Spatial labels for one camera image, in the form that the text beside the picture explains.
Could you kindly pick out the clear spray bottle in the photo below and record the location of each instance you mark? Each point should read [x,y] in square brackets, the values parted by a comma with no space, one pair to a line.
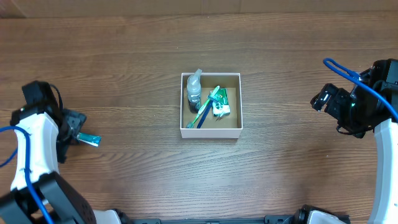
[194,91]

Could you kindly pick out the green toothbrush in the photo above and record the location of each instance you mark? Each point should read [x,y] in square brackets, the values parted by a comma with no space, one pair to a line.
[191,124]

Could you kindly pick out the green soap box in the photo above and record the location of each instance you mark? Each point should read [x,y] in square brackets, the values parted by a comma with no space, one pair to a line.
[220,104]

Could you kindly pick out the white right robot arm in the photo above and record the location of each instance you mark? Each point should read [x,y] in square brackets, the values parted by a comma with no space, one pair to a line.
[385,198]

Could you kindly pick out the small toothpaste tube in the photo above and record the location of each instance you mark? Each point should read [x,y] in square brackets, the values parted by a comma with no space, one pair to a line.
[89,139]

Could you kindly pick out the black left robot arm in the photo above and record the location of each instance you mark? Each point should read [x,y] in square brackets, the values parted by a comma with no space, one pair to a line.
[38,193]

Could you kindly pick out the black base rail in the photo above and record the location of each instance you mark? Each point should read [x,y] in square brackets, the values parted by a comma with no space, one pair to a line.
[306,214]

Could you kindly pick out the blue disposable razor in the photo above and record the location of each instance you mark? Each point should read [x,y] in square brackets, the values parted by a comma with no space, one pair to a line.
[211,99]

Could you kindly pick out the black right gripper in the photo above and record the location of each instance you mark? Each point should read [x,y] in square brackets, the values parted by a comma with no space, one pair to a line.
[327,101]

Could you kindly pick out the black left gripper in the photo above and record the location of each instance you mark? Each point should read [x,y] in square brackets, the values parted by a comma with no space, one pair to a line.
[73,125]

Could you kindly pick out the pink cardboard box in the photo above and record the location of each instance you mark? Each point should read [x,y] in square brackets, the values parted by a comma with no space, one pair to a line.
[228,127]

